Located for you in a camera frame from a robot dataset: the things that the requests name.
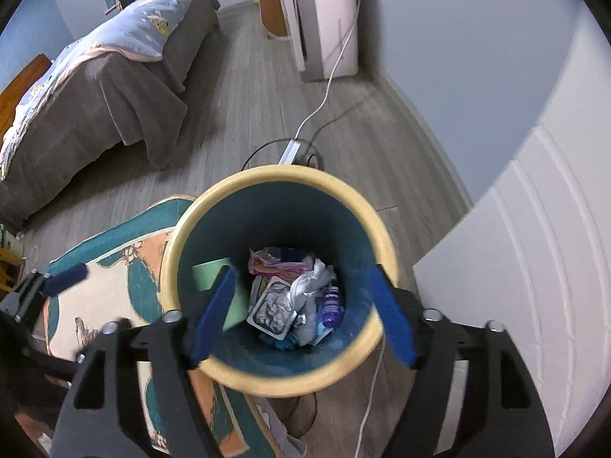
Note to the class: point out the wooden stool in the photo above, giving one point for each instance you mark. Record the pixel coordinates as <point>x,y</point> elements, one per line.
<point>9,260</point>

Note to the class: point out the blue glove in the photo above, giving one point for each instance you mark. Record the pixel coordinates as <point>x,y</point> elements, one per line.
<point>286,343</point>

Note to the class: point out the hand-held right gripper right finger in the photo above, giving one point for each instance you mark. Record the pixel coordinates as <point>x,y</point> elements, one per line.
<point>391,315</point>

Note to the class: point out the white tissue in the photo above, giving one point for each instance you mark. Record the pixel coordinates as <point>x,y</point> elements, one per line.
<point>310,286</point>

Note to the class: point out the teal bucket with yellow rim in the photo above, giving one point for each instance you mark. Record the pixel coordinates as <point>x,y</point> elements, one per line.
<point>296,200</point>

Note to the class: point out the green white medicine box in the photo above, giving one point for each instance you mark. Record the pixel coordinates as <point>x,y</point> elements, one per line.
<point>210,272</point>

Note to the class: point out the white door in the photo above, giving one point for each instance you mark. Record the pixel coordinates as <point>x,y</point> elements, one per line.
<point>525,272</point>

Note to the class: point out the bed with grey blanket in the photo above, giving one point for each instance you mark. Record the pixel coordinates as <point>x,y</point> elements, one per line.
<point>119,105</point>

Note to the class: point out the white power strip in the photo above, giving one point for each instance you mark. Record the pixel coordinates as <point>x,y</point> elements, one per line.
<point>289,152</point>

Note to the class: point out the wooden cabinet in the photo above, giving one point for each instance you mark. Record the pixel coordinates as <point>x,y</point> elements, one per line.
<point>272,4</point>

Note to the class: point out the white air purifier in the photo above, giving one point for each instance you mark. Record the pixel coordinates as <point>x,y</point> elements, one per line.
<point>329,19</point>

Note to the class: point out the wooden bed headboard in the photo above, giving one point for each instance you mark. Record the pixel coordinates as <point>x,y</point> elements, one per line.
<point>24,90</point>

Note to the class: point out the blister pack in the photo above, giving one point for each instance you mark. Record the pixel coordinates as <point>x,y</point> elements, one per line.
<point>272,307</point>

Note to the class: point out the purple plastic bottle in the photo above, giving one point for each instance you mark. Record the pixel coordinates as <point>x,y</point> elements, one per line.
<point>332,307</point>

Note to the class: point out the pink packet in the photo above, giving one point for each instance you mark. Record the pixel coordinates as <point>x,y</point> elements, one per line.
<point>272,262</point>

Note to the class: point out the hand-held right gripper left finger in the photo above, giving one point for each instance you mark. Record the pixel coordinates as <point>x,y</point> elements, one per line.
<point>215,315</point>

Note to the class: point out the blue printed quilt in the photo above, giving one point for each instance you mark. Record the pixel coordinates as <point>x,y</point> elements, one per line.
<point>133,24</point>

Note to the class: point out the patterned teal orange cushion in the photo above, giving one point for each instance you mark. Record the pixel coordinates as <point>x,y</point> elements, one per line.
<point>138,272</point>

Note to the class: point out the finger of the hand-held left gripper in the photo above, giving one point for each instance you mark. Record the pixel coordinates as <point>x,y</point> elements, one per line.
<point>67,279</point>
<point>43,358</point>

